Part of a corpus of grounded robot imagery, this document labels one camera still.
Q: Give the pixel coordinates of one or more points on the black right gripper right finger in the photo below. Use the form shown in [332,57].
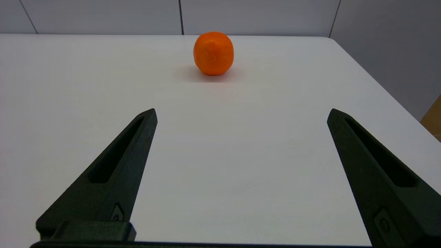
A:
[386,199]

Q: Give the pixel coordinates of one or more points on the orange fruit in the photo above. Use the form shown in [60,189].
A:
[213,53]

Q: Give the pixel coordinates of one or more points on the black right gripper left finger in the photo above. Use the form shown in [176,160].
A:
[113,186]

